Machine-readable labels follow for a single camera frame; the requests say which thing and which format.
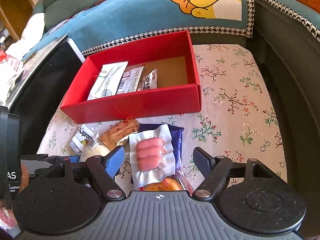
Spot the Kaprons wafer packet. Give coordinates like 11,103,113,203
69,124,98,156

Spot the brown biscuit packet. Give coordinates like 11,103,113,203
99,119,140,151

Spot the mooncake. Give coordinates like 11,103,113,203
137,170,194,194

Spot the pink sausages vacuum pack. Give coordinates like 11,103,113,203
129,124,176,189

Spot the blue wafer biscuit packet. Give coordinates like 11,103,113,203
139,124,184,170

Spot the silver Weilong snack packet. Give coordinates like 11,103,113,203
87,61,128,100

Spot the red white striped snack packet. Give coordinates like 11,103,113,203
116,65,144,95

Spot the round bread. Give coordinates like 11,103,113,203
79,138,110,162

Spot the white duck snack packet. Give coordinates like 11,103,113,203
137,69,157,91

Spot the black side table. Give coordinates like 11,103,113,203
6,35,85,154

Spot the red cardboard box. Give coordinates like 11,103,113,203
60,31,202,124

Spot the red white plastic bag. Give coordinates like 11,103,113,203
0,50,24,105

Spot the white cloth on sofa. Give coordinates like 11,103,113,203
5,12,45,60

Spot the blue lion sofa cover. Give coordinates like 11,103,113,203
29,0,319,55

